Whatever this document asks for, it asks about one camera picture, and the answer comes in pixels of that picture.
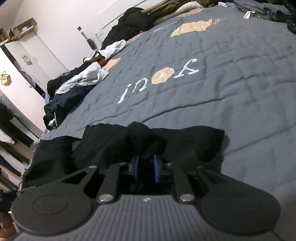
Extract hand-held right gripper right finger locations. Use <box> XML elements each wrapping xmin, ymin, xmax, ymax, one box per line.
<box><xmin>153</xmin><ymin>154</ymin><xmax>232</xmax><ymax>205</ymax></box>

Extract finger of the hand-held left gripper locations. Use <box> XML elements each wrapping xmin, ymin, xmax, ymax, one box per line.
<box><xmin>7</xmin><ymin>189</ymin><xmax>24</xmax><ymax>198</ymax></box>

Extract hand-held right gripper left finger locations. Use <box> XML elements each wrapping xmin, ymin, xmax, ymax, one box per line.
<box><xmin>61</xmin><ymin>155</ymin><xmax>140</xmax><ymax>205</ymax></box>

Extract black t-shirt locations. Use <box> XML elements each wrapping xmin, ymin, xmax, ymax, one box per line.
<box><xmin>22</xmin><ymin>122</ymin><xmax>226</xmax><ymax>189</ymax></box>

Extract person's left hand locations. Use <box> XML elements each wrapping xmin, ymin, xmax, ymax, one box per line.
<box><xmin>0</xmin><ymin>214</ymin><xmax>17</xmax><ymax>237</ymax></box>

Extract navy garment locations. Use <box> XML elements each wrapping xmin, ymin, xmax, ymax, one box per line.
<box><xmin>43</xmin><ymin>85</ymin><xmax>93</xmax><ymax>131</ymax></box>

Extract grey quilted blanket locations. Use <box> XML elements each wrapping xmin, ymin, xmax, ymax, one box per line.
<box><xmin>38</xmin><ymin>5</ymin><xmax>296</xmax><ymax>232</ymax></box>

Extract black crumpled garment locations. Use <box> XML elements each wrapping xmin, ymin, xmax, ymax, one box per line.
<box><xmin>47</xmin><ymin>67</ymin><xmax>86</xmax><ymax>93</ymax></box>

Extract reddish brown cloth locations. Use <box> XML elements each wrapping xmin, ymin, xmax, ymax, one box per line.
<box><xmin>89</xmin><ymin>52</ymin><xmax>108</xmax><ymax>68</ymax></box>

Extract white wardrobe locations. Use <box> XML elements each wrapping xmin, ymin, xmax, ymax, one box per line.
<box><xmin>0</xmin><ymin>30</ymin><xmax>70</xmax><ymax>140</ymax></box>

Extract white sweatshirt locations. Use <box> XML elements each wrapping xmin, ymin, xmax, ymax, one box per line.
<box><xmin>84</xmin><ymin>39</ymin><xmax>127</xmax><ymax>62</ymax></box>

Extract cartoon wardrobe sticker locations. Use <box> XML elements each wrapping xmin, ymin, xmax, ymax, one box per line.
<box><xmin>21</xmin><ymin>54</ymin><xmax>33</xmax><ymax>67</ymax></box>

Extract black hairbrush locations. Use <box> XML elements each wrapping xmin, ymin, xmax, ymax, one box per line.
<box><xmin>80</xmin><ymin>30</ymin><xmax>97</xmax><ymax>49</ymax></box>

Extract black puffer jacket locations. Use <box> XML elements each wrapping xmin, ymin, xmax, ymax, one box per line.
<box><xmin>100</xmin><ymin>7</ymin><xmax>156</xmax><ymax>51</ymax></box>

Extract brown folded blanket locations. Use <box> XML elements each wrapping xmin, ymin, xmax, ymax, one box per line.
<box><xmin>154</xmin><ymin>1</ymin><xmax>204</xmax><ymax>24</ymax></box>

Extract olive folded blanket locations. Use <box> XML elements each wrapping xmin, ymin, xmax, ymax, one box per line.
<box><xmin>141</xmin><ymin>0</ymin><xmax>186</xmax><ymax>18</ymax></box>

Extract cardboard box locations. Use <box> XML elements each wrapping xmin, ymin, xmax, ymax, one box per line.
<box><xmin>0</xmin><ymin>19</ymin><xmax>38</xmax><ymax>44</ymax></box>

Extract grey folded pants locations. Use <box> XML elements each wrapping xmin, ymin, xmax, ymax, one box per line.
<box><xmin>233</xmin><ymin>0</ymin><xmax>295</xmax><ymax>23</ymax></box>

